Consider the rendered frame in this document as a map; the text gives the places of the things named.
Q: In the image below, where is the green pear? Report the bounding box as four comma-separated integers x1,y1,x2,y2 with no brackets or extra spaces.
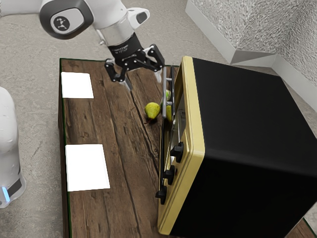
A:
144,102,161,124

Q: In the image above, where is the cream and black oven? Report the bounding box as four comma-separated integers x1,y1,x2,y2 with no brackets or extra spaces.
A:
155,55,317,238

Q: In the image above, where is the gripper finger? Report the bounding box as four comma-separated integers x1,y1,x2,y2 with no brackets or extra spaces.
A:
104,58,133,91
144,44,166,84

